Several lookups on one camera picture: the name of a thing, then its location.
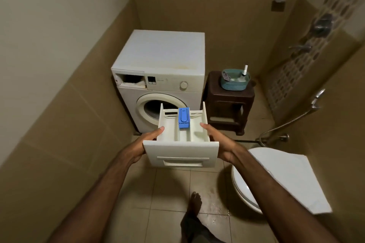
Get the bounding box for person's right forearm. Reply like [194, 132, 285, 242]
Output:
[231, 150, 341, 243]

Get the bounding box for chrome wall spout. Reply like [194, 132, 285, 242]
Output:
[288, 43, 313, 54]

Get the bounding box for chrome shower mixer valve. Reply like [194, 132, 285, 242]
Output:
[310, 13, 334, 38]

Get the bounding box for person's left hand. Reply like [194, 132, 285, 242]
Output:
[121, 126, 165, 166]

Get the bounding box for teal plastic basket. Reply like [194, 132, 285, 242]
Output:
[219, 68, 251, 92]

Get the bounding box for person's dark shorts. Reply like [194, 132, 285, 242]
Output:
[180, 214, 226, 243]

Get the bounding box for chrome hand sprayer with hose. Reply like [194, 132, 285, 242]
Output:
[234, 89, 326, 147]

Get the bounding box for white washing machine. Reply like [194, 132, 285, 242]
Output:
[111, 30, 206, 134]

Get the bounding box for person's right hand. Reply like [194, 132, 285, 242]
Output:
[200, 122, 243, 166]

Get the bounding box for white toilet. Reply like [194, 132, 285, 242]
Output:
[231, 147, 333, 215]

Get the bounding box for white detergent drawer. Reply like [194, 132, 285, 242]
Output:
[142, 102, 220, 169]

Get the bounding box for white spray bottle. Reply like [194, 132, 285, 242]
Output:
[236, 65, 249, 83]

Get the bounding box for person's left forearm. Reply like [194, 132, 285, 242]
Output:
[47, 153, 136, 243]

